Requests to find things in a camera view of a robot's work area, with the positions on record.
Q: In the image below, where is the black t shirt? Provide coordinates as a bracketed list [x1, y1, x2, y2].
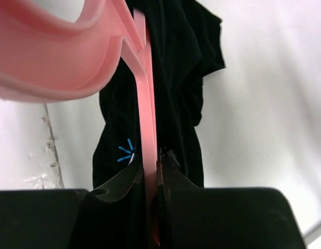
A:
[92, 1, 225, 188]

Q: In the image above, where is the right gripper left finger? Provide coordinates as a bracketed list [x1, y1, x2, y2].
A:
[69, 158, 146, 248]

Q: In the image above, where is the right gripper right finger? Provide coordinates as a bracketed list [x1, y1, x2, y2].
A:
[157, 151, 207, 248]

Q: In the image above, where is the pink hanger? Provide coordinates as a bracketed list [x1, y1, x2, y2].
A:
[0, 1, 157, 248]

